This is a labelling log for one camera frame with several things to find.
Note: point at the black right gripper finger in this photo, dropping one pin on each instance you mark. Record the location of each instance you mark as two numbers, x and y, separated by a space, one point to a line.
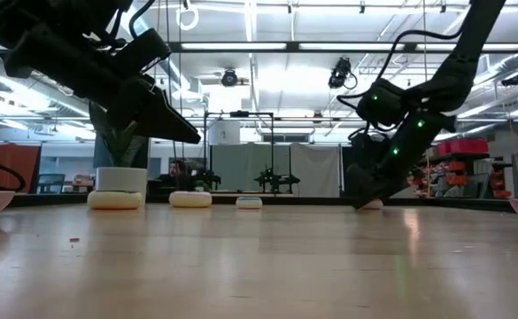
360 181
387 190

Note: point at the small red-iced donut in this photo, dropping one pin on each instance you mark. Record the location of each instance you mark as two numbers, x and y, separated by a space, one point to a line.
375 205

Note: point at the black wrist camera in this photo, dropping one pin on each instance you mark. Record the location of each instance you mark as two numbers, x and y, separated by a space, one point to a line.
145 49
382 104

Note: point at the dark office chair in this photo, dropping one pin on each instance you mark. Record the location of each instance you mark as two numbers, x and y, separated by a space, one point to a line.
50 181

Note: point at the black storage shelf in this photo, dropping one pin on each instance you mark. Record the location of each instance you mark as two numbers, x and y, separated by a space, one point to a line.
462 157

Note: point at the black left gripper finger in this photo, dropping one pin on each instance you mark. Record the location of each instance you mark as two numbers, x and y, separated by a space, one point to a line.
126 108
170 126

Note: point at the grey curtain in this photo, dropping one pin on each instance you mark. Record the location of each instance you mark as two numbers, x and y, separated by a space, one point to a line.
241 168

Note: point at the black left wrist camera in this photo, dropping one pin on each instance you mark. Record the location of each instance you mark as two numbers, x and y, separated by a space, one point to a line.
145 49

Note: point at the background black rig frame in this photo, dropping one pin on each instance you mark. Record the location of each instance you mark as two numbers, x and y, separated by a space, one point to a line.
240 114

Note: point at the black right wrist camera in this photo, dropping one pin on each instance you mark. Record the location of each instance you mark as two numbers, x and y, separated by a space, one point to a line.
382 104

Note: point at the black metal table frame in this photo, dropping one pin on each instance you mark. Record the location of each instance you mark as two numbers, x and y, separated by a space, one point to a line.
311 200

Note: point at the black hanging device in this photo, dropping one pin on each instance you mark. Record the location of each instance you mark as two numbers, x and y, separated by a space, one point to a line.
511 80

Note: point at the person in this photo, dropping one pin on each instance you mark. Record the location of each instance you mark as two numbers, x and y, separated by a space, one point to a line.
176 173

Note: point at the orange partition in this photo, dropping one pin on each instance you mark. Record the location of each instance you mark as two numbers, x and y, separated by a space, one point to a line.
19 153

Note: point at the black overhead camera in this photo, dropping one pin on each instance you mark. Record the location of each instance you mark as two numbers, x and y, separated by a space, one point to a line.
340 73

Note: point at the small brown debris chip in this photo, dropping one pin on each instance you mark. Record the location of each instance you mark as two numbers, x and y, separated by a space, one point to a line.
74 240

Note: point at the white plant pot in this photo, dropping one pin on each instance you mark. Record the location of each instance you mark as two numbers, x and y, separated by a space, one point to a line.
123 179

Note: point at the small white donut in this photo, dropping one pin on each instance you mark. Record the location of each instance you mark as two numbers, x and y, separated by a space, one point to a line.
249 203

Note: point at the background black robot arm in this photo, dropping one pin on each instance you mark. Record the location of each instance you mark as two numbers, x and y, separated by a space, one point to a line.
276 179

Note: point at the black overhead beam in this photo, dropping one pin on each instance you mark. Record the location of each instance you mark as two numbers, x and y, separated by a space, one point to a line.
291 46

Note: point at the green potted plant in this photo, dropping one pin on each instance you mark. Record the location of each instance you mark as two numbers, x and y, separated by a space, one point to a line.
123 150

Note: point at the white curtain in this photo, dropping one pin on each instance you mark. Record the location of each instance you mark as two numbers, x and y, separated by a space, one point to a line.
316 170

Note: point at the small red storage bin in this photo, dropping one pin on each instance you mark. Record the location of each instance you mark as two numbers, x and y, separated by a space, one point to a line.
443 148

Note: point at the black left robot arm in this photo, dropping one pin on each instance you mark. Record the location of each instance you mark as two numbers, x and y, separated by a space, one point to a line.
41 13

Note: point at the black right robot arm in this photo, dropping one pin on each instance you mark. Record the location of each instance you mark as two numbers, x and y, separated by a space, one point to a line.
475 35

